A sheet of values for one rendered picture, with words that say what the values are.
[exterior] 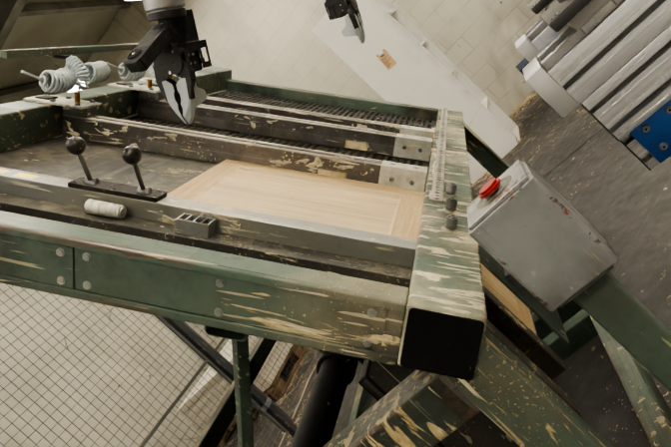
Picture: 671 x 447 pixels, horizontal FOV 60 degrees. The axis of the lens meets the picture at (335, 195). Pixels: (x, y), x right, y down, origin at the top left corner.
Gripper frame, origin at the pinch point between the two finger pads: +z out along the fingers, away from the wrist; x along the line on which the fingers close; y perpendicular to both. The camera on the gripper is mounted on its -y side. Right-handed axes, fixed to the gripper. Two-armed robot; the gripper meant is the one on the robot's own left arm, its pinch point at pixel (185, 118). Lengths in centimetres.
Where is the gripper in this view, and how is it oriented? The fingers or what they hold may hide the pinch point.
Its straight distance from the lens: 118.0
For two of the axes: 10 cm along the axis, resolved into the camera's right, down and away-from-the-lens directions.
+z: 1.7, 9.4, 3.0
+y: 4.8, -3.4, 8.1
